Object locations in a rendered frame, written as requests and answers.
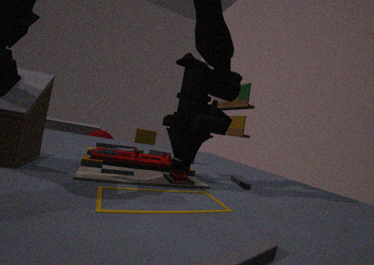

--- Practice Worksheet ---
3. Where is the yellow rectangular outline on table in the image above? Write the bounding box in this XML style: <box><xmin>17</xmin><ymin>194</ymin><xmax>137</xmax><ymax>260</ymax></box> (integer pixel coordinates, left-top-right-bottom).
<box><xmin>96</xmin><ymin>186</ymin><xmax>233</xmax><ymax>214</ymax></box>

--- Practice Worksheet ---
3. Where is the black wheel tyre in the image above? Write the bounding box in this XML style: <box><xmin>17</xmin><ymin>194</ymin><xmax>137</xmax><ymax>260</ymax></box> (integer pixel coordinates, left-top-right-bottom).
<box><xmin>170</xmin><ymin>158</ymin><xmax>190</xmax><ymax>171</ymax></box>

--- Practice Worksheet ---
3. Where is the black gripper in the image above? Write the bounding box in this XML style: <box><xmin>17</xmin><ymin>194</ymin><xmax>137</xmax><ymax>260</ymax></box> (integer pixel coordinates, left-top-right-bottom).
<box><xmin>162</xmin><ymin>86</ymin><xmax>227</xmax><ymax>167</ymax></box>

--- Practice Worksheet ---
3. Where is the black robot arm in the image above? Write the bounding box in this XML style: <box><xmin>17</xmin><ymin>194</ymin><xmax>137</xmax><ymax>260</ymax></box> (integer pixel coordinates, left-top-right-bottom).
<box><xmin>0</xmin><ymin>0</ymin><xmax>243</xmax><ymax>132</ymax></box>

